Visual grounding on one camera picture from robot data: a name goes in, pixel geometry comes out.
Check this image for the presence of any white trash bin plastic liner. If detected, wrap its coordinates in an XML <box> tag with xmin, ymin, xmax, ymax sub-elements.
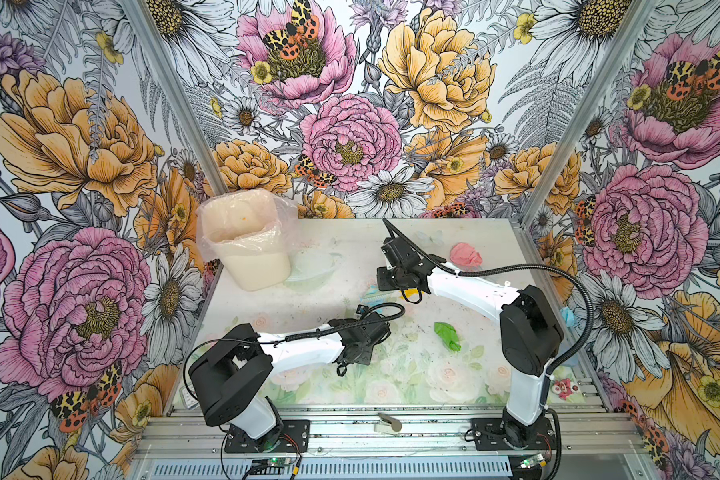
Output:
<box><xmin>197</xmin><ymin>189</ymin><xmax>298</xmax><ymax>291</ymax></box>

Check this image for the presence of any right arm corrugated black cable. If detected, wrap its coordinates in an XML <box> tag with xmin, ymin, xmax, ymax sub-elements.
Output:
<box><xmin>382</xmin><ymin>218</ymin><xmax>595</xmax><ymax>480</ymax></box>

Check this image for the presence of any pink paper scrap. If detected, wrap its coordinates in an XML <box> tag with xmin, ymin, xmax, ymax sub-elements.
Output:
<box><xmin>449</xmin><ymin>242</ymin><xmax>483</xmax><ymax>269</ymax></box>

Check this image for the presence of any small beige clip on rail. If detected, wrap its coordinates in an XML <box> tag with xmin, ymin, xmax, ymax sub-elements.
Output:
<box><xmin>374</xmin><ymin>412</ymin><xmax>403</xmax><ymax>435</ymax></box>

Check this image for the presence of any aluminium rail frame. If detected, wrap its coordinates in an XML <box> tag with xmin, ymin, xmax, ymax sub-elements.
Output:
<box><xmin>126</xmin><ymin>406</ymin><xmax>660</xmax><ymax>479</ymax></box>

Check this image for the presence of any green paper scrap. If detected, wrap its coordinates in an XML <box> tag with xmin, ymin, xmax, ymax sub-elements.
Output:
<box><xmin>433</xmin><ymin>322</ymin><xmax>462</xmax><ymax>352</ymax></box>

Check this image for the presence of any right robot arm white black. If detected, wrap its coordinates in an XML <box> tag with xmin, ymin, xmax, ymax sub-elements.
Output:
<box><xmin>377</xmin><ymin>232</ymin><xmax>564</xmax><ymax>450</ymax></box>

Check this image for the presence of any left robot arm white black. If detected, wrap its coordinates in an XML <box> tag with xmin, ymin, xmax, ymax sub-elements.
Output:
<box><xmin>183</xmin><ymin>302</ymin><xmax>405</xmax><ymax>443</ymax></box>

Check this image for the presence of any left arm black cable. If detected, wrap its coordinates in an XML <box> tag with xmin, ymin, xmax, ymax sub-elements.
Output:
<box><xmin>182</xmin><ymin>302</ymin><xmax>407</xmax><ymax>421</ymax></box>

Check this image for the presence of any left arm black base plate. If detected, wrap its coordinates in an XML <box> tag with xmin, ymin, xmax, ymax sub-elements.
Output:
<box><xmin>223</xmin><ymin>419</ymin><xmax>311</xmax><ymax>454</ymax></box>

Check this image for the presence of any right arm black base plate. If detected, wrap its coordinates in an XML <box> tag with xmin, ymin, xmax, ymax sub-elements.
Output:
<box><xmin>465</xmin><ymin>416</ymin><xmax>558</xmax><ymax>451</ymax></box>

